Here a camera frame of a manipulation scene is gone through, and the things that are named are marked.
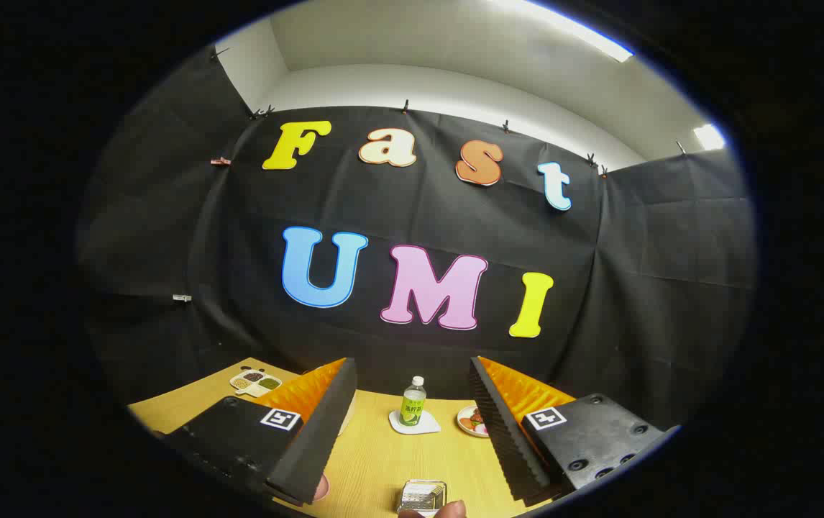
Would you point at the white divided snack tray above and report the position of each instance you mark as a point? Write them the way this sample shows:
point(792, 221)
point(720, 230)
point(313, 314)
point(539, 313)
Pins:
point(255, 383)

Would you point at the black backdrop cloth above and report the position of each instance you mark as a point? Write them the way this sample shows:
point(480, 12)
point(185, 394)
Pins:
point(419, 208)

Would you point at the row of black clips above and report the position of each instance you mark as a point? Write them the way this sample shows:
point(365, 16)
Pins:
point(405, 108)

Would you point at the green label drink bottle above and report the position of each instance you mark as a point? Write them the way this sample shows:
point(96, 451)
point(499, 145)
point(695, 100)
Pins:
point(412, 410)

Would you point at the ceiling light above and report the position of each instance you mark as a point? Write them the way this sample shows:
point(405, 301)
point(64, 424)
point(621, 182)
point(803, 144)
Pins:
point(709, 137)

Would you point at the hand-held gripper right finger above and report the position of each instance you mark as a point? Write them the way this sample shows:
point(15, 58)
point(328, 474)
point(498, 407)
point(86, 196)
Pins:
point(505, 446)

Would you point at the white plate of food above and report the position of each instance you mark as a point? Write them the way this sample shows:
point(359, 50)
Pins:
point(469, 421)

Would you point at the white coaster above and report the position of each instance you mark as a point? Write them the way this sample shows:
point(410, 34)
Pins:
point(428, 426)

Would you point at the pink plate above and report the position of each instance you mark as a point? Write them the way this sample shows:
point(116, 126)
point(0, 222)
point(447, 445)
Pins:
point(321, 489)

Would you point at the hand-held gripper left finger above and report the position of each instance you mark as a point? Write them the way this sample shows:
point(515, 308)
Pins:
point(326, 446)

